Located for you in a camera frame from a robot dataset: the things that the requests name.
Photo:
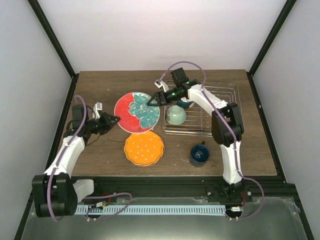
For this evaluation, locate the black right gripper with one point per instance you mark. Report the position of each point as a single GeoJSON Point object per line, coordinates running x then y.
{"type": "Point", "coordinates": [158, 96]}

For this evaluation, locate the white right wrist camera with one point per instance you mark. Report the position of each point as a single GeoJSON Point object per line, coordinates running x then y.
{"type": "Point", "coordinates": [161, 85]}

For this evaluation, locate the light green ceramic bowl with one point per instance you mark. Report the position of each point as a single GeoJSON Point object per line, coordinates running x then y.
{"type": "Point", "coordinates": [175, 115]}

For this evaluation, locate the dark blue mug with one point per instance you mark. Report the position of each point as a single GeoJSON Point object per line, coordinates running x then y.
{"type": "Point", "coordinates": [199, 155]}

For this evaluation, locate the black aluminium frame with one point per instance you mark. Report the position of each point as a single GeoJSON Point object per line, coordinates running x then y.
{"type": "Point", "coordinates": [183, 186]}

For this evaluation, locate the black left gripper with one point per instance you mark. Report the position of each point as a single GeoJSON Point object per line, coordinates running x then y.
{"type": "Point", "coordinates": [107, 120]}

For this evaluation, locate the wire dish rack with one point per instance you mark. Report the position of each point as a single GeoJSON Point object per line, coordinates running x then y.
{"type": "Point", "coordinates": [198, 122]}

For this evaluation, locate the white bowl with blue rim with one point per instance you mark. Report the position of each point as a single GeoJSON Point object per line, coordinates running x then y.
{"type": "Point", "coordinates": [185, 104]}

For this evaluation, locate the orange polka dot plate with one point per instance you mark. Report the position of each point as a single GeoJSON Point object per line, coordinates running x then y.
{"type": "Point", "coordinates": [144, 149]}

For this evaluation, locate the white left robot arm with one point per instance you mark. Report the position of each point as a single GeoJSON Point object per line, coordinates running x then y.
{"type": "Point", "coordinates": [55, 195]}

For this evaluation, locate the red and teal plate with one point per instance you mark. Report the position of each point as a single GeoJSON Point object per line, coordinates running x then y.
{"type": "Point", "coordinates": [136, 116]}

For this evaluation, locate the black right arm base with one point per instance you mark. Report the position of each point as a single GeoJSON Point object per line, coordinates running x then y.
{"type": "Point", "coordinates": [225, 193]}

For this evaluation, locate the light blue slotted strip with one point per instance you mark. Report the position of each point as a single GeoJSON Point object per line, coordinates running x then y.
{"type": "Point", "coordinates": [148, 210]}

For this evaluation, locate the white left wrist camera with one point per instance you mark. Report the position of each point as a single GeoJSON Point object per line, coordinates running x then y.
{"type": "Point", "coordinates": [97, 110]}

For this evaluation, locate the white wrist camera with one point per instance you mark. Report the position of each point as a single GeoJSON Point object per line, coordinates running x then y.
{"type": "Point", "coordinates": [161, 85]}
{"type": "Point", "coordinates": [97, 110]}

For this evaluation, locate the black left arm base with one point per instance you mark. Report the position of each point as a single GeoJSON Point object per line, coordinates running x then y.
{"type": "Point", "coordinates": [104, 197]}

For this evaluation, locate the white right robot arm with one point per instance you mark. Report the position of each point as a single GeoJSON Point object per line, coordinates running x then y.
{"type": "Point", "coordinates": [226, 121]}

